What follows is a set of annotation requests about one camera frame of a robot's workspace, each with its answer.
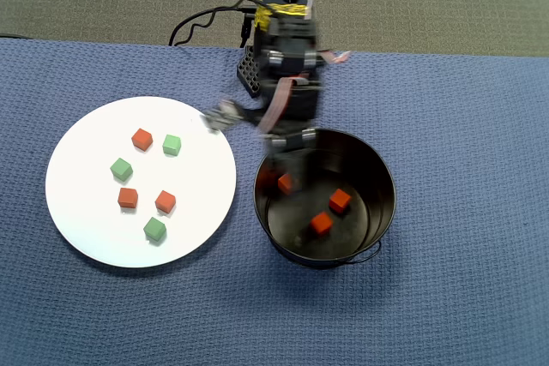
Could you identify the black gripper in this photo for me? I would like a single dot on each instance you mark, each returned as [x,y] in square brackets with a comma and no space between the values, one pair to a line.
[292,141]

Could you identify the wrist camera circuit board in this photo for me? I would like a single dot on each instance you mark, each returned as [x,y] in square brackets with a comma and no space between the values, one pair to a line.
[221,115]

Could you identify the white round plate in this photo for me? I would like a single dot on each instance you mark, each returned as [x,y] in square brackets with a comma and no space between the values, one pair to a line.
[86,211]

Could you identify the black metal bucket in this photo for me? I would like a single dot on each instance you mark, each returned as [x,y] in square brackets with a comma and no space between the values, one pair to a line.
[291,220]

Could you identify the blue woven table cloth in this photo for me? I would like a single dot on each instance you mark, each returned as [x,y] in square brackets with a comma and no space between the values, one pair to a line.
[429,297]

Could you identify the red cube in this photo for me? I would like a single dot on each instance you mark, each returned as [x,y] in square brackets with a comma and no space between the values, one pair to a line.
[321,223]
[128,197]
[165,202]
[142,139]
[284,184]
[339,200]

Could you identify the green cube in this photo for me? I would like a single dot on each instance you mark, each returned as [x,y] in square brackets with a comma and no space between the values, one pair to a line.
[171,145]
[155,229]
[121,169]

